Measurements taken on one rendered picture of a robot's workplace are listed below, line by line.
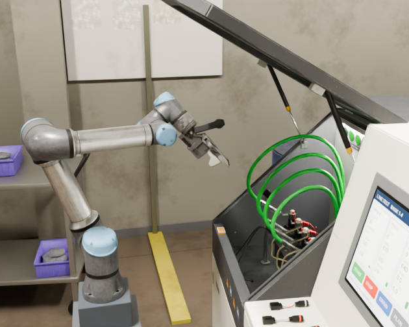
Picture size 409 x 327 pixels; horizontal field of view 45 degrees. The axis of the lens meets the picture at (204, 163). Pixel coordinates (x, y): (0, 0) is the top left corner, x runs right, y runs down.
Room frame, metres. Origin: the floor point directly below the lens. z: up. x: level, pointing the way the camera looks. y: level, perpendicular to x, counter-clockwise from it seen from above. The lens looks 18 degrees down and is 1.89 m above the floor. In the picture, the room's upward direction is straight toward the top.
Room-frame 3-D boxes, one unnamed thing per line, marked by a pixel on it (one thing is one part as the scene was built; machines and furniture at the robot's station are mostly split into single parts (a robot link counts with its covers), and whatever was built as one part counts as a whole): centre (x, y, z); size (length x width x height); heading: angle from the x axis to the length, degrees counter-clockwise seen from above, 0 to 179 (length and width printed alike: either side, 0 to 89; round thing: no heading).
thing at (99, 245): (1.57, 0.37, 1.07); 0.13 x 0.12 x 0.14; 25
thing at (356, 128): (1.79, -0.60, 1.43); 0.54 x 0.03 x 0.02; 7
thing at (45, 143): (1.58, 0.33, 1.46); 0.49 x 0.11 x 0.12; 115
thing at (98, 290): (1.56, 0.37, 0.95); 0.15 x 0.15 x 0.10
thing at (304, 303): (1.34, -0.26, 0.99); 0.12 x 0.02 x 0.02; 98
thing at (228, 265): (1.72, -0.10, 0.87); 0.62 x 0.04 x 0.16; 7
